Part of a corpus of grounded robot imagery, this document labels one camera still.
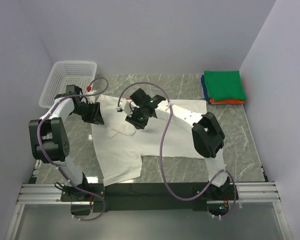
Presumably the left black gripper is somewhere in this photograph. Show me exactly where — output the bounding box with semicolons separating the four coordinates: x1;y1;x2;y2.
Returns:
72;101;105;125

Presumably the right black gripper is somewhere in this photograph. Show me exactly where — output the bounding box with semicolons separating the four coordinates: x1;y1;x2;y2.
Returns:
125;106;149;131

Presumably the white t shirt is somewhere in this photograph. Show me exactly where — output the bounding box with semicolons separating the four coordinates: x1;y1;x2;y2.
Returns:
91;95;207;186

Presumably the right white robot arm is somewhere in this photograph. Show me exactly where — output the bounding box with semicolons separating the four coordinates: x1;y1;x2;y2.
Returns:
117;88;234;201

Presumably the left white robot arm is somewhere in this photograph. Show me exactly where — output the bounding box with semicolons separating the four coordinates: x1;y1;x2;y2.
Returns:
28;85;105;201

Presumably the white plastic basket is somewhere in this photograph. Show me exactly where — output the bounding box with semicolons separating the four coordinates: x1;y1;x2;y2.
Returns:
38;60;97;109

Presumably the orange folded t shirt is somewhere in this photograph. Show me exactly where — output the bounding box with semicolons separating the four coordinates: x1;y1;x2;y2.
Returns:
209;98;245;105

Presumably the blue folded t shirt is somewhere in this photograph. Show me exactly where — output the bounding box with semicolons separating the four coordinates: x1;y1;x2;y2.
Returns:
200;75;207;99

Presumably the black base beam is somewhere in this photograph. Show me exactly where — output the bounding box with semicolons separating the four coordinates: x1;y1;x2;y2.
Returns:
60;181;239;216

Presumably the green folded t shirt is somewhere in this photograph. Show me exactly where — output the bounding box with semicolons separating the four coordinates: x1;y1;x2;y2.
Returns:
203;70;247;101

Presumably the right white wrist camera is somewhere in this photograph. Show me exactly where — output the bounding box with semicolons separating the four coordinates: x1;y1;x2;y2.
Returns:
116;98;134;117

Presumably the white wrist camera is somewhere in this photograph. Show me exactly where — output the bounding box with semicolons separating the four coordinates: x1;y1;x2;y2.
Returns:
86;86;98;104
116;98;134;117

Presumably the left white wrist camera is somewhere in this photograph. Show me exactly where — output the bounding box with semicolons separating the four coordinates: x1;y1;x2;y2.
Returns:
86;86;98;104

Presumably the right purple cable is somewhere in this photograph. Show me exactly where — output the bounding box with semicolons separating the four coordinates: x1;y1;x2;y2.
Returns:
117;81;238;220

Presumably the purple cable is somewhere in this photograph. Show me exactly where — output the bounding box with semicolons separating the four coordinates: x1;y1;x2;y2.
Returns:
117;81;238;220
36;76;109;221

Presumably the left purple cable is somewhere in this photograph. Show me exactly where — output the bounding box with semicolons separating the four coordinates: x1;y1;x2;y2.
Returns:
36;76;109;221

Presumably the aluminium frame rail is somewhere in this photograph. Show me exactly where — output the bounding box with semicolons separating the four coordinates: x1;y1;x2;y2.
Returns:
4;159;73;240

